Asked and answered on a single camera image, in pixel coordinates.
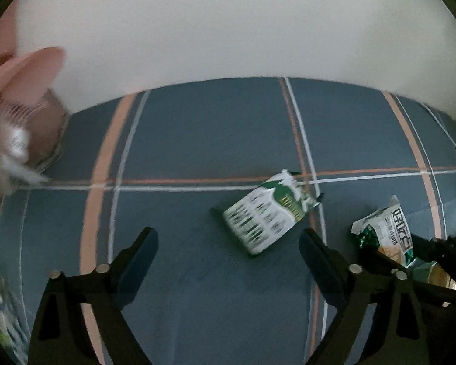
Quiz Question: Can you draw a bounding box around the pink flower bouquet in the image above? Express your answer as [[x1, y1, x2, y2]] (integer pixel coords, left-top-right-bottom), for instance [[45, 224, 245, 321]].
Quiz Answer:
[[0, 8, 67, 223]]

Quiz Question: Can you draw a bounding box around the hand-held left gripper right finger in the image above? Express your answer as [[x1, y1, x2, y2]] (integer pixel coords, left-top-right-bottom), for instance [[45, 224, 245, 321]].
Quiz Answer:
[[298, 228, 423, 365]]

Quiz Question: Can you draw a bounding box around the dark green white snack packet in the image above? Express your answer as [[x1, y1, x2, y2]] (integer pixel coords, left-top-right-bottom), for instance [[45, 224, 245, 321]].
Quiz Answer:
[[351, 195, 456, 290]]

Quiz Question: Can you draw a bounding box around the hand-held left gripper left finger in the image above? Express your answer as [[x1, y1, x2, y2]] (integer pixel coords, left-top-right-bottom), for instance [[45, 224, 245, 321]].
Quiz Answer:
[[26, 227, 159, 365]]

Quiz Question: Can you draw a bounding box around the blue plaid bedsheet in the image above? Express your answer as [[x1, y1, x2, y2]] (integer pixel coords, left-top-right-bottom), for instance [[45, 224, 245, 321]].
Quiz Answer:
[[0, 77, 456, 365]]

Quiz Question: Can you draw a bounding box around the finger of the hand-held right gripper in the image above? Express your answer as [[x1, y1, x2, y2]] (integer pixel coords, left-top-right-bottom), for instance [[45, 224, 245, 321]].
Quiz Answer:
[[409, 235, 456, 287], [358, 250, 456, 308]]

